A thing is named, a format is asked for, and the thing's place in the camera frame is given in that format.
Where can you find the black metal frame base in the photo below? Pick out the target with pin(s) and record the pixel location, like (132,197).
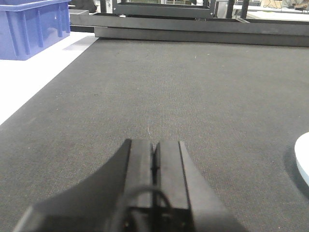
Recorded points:
(180,23)

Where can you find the dark grey table mat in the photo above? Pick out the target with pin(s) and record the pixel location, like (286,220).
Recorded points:
(238,108)

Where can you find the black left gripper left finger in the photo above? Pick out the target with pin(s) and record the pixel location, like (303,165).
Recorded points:
(90,205)

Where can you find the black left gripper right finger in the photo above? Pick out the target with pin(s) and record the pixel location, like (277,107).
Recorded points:
(196,206)

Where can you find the white round robot part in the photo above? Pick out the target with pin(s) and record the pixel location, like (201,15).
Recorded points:
(302,156)

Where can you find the blue plastic crate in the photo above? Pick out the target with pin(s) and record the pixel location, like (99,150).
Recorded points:
(28,27)

